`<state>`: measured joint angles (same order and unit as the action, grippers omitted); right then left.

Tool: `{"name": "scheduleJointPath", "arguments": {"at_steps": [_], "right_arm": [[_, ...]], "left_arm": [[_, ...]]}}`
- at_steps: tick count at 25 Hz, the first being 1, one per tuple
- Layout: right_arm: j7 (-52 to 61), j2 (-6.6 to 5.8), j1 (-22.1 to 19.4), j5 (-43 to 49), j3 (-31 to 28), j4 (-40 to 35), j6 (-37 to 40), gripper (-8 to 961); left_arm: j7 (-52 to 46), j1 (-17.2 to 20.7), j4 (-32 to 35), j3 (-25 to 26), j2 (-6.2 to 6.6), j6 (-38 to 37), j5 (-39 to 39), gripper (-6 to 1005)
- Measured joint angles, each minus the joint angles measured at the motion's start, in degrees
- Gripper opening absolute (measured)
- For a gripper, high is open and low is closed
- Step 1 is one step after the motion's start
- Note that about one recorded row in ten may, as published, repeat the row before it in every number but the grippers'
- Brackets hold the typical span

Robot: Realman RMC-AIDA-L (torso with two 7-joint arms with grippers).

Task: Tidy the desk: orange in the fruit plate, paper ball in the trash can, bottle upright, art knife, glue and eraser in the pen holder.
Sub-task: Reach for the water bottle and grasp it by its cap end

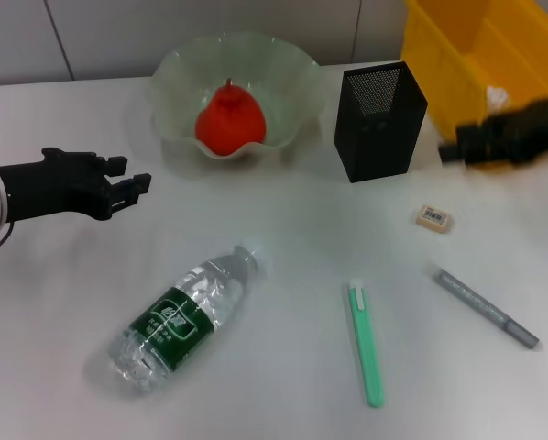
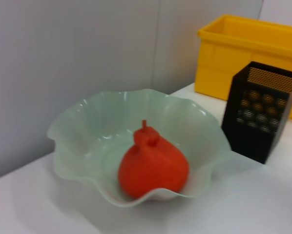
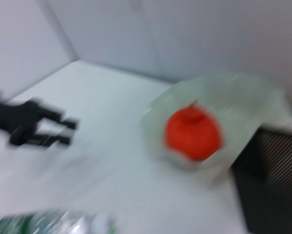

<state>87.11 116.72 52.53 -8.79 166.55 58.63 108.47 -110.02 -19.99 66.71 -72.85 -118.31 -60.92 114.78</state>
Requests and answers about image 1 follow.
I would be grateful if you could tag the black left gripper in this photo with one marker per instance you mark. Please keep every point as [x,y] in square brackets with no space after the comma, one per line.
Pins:
[58,188]

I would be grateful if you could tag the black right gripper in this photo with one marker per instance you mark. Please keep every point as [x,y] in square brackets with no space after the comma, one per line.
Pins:
[526,130]

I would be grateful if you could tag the white paper ball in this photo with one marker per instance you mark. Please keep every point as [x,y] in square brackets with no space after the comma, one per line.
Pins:
[497,98]

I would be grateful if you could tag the red-orange toy orange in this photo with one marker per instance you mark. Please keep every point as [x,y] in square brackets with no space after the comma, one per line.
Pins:
[230,121]

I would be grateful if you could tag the clear green-label water bottle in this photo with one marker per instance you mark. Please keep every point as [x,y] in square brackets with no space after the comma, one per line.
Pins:
[178,316]

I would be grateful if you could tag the beige barcode eraser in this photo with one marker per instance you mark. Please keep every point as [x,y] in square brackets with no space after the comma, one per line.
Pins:
[434,219]

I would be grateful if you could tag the black mesh pen holder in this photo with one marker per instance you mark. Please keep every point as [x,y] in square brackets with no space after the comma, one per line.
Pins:
[375,137]

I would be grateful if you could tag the grey marker pen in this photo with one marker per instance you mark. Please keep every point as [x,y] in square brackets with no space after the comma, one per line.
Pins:
[485,307]

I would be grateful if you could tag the green glass fruit plate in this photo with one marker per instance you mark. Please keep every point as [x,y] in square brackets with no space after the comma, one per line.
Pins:
[283,91]

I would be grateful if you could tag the green pen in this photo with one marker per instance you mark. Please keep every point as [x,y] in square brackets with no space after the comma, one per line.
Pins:
[368,348]

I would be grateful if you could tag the yellow plastic bin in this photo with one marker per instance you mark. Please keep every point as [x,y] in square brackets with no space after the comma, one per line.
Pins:
[439,69]

